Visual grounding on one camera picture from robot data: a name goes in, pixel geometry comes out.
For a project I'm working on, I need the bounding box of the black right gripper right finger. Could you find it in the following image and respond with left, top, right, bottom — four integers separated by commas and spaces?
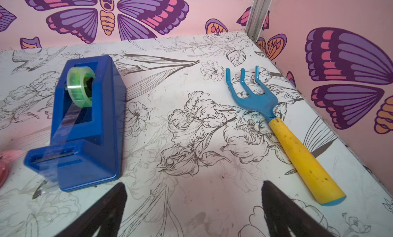
262, 181, 332, 237

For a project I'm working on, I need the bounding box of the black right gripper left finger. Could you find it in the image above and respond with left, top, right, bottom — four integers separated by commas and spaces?
57, 183, 128, 237

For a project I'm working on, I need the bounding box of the blue tape dispenser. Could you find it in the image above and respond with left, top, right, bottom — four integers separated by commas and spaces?
24, 55, 126, 192

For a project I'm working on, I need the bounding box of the green clear tape roll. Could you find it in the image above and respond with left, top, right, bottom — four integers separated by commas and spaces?
66, 67, 95, 108

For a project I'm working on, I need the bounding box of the teal garden fork yellow handle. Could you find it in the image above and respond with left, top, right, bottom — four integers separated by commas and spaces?
226, 66, 347, 206

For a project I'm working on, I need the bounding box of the aluminium frame post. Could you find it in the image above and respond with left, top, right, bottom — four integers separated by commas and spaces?
245, 0, 273, 42

